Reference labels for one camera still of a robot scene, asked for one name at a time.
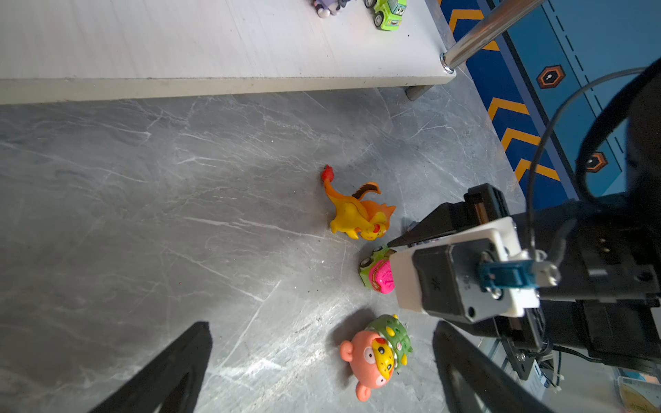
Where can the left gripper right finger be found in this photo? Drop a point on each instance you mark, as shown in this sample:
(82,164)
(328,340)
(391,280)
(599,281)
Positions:
(468,377)

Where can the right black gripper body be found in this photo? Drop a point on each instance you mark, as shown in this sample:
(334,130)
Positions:
(610,273)

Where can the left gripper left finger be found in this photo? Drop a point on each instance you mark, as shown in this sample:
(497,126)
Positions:
(172,381)

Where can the pink yellow bear toy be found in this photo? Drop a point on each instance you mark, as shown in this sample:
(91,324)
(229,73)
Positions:
(377,353)

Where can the pink green toy car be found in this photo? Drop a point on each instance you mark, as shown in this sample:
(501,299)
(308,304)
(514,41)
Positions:
(375,271)

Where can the orange yellow duck toy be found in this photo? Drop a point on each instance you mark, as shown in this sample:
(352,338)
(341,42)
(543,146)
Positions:
(356,217)

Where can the green orange toy truck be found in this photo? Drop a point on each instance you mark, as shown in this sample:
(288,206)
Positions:
(388,14)

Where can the purple figure toy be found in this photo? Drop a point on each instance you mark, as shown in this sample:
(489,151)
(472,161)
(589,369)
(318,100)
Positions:
(326,8)

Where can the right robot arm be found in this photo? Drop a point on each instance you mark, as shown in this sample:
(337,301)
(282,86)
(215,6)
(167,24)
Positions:
(621,148)

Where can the white two-tier shelf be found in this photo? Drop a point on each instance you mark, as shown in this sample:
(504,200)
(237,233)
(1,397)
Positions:
(77,51)

